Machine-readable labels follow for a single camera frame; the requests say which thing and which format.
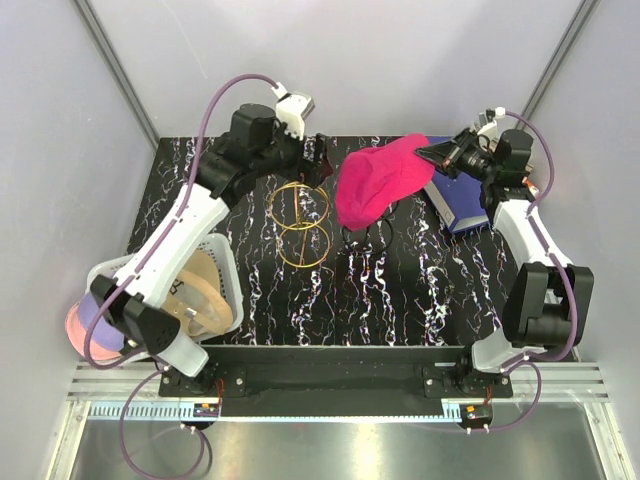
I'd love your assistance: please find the purple cable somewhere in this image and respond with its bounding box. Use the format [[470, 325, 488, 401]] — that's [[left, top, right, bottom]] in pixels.
[[82, 73, 281, 371], [499, 110, 584, 371]]

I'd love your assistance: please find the black wire hat stand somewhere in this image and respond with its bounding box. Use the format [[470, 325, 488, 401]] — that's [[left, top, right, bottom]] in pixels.
[[340, 201, 400, 256]]

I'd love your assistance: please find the purple cap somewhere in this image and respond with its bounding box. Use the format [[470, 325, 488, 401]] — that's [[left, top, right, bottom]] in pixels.
[[78, 293, 124, 352]]

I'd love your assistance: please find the gold wire hat stand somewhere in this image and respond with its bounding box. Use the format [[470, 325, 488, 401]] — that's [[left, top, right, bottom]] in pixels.
[[267, 182, 331, 269]]

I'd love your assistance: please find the blue binder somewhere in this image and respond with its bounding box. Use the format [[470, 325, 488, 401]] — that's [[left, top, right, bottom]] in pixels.
[[424, 135, 490, 234]]

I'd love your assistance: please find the beige baseball cap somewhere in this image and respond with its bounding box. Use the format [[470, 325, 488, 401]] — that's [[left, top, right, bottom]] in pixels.
[[162, 249, 233, 338]]

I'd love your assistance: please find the pink cap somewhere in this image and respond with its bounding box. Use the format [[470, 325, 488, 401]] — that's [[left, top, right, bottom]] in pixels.
[[65, 303, 121, 364]]

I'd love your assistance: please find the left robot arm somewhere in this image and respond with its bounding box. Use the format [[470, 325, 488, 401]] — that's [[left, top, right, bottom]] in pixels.
[[90, 94, 333, 396]]

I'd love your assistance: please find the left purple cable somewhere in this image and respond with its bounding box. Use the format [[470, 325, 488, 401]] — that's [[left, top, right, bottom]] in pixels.
[[82, 73, 281, 371]]

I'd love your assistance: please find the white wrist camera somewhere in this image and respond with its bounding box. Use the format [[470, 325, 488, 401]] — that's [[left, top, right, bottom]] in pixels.
[[473, 107, 506, 140], [271, 82, 315, 140]]

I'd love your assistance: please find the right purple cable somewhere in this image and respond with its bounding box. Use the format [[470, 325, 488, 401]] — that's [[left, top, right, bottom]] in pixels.
[[499, 110, 584, 371]]

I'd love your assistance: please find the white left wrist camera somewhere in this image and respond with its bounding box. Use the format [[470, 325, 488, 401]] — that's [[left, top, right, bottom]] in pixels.
[[271, 82, 315, 140]]

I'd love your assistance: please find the stack of books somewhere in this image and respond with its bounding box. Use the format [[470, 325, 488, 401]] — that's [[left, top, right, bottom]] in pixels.
[[522, 163, 540, 198]]

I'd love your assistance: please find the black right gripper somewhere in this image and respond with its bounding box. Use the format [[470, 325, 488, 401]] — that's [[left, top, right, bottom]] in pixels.
[[413, 129, 497, 184]]

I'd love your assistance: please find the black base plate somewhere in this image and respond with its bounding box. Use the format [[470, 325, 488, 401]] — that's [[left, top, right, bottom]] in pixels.
[[159, 345, 513, 420]]

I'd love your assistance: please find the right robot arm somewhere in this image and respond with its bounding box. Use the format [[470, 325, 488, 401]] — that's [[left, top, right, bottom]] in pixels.
[[415, 127, 594, 397]]

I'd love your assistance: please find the magenta mesh cap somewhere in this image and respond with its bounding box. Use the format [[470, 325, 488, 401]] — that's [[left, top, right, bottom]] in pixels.
[[335, 133, 435, 231]]

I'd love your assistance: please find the white plastic basket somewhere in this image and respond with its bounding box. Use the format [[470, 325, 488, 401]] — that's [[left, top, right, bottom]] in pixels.
[[66, 233, 244, 364]]

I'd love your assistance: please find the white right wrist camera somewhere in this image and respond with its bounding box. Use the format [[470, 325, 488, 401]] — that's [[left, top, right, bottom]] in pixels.
[[473, 107, 506, 140]]

